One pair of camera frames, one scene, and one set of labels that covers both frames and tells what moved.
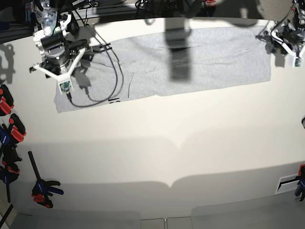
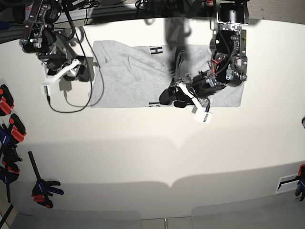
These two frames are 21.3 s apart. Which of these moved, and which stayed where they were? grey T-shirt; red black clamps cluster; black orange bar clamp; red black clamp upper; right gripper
Moved: grey T-shirt; right gripper
Stayed: red black clamp upper; black orange bar clamp; red black clamps cluster
